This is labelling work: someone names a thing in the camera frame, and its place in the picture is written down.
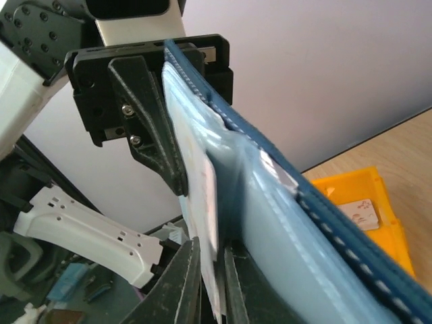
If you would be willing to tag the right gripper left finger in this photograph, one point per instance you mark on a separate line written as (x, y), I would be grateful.
(173, 294)

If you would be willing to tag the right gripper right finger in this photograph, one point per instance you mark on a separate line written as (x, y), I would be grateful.
(234, 299)

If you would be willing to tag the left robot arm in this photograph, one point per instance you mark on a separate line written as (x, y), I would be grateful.
(36, 37)

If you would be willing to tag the blue leather card holder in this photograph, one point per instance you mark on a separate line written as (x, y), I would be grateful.
(319, 263)

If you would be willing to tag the small yellow bin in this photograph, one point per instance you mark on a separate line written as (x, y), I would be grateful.
(362, 196)

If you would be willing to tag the white patterned card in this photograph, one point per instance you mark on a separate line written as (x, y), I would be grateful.
(200, 212)

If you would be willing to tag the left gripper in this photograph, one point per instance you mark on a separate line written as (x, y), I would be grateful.
(129, 76)

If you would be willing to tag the card in small bin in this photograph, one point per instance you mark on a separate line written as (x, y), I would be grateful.
(362, 213)

